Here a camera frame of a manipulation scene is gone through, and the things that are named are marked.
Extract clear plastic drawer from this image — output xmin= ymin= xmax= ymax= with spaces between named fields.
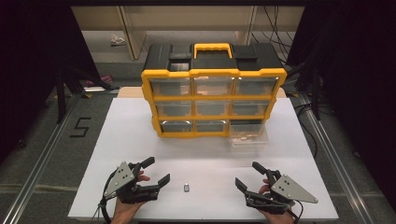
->
xmin=229 ymin=119 xmax=270 ymax=148

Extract black curtain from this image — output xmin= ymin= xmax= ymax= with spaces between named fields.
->
xmin=288 ymin=0 xmax=396 ymax=213
xmin=0 ymin=0 xmax=102 ymax=162

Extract pink object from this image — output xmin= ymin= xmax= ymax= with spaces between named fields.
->
xmin=85 ymin=74 xmax=113 ymax=88

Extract wooden shelf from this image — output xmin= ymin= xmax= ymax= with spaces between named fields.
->
xmin=70 ymin=5 xmax=305 ymax=61

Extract yellow black organizer cabinet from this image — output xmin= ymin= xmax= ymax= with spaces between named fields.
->
xmin=140 ymin=42 xmax=288 ymax=140

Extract person's left hand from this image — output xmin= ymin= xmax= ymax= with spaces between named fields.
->
xmin=110 ymin=171 xmax=151 ymax=224

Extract aluminium rail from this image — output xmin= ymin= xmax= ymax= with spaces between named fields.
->
xmin=0 ymin=92 xmax=85 ymax=224
xmin=299 ymin=92 xmax=376 ymax=224

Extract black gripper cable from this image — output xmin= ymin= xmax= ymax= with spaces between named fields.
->
xmin=98 ymin=172 xmax=116 ymax=224
xmin=288 ymin=200 xmax=304 ymax=224

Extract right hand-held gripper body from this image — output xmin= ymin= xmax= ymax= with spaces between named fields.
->
xmin=244 ymin=169 xmax=319 ymax=216

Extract person's right hand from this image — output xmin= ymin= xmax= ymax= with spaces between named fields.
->
xmin=258 ymin=178 xmax=295 ymax=224

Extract small brown parts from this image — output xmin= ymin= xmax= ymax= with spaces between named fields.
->
xmin=233 ymin=133 xmax=260 ymax=145

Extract bundle of black cables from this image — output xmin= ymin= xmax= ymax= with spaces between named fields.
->
xmin=250 ymin=5 xmax=295 ymax=65

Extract set of clear organizer drawers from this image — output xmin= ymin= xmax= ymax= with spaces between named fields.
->
xmin=148 ymin=77 xmax=279 ymax=133

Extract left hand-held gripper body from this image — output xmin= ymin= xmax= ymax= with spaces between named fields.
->
xmin=103 ymin=161 xmax=161 ymax=205

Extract black metal stand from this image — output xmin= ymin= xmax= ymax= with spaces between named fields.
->
xmin=54 ymin=61 xmax=121 ymax=125

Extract crumpled white paper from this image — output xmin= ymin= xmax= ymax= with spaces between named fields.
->
xmin=110 ymin=34 xmax=127 ymax=48

